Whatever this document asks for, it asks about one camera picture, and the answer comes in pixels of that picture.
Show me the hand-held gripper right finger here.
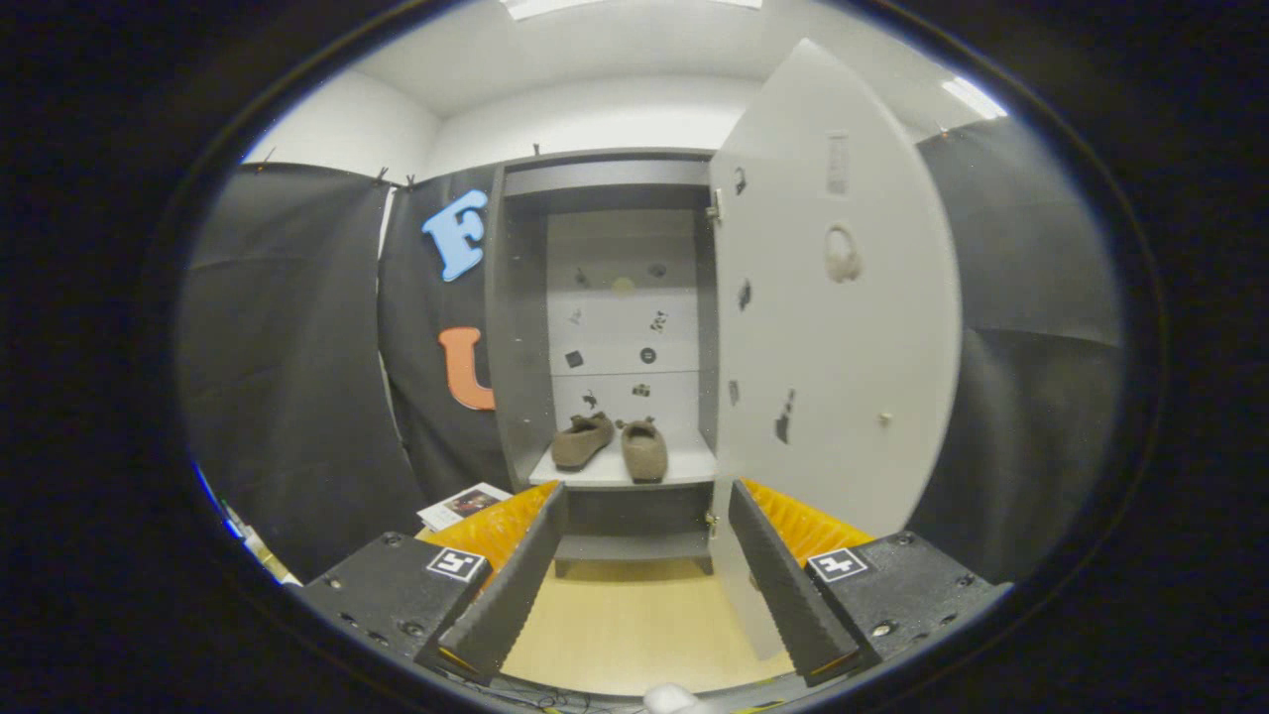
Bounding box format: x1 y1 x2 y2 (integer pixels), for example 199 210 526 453
729 477 1012 687

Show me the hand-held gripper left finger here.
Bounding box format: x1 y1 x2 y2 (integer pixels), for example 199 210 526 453
297 481 571 685

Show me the brown slipper shoe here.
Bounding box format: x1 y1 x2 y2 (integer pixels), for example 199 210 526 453
550 412 618 471
620 417 670 484

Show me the grey shoe cabinet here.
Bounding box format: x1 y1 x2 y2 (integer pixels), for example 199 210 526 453
484 147 725 578

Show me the white book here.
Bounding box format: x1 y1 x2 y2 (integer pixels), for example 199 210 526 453
416 482 515 533

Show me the black backdrop cloth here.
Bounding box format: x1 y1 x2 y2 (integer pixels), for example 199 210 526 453
176 119 1126 586

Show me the small ceiling light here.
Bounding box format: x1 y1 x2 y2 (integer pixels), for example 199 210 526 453
940 75 1010 122

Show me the long ceiling light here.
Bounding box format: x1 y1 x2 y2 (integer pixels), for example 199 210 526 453
501 0 764 21

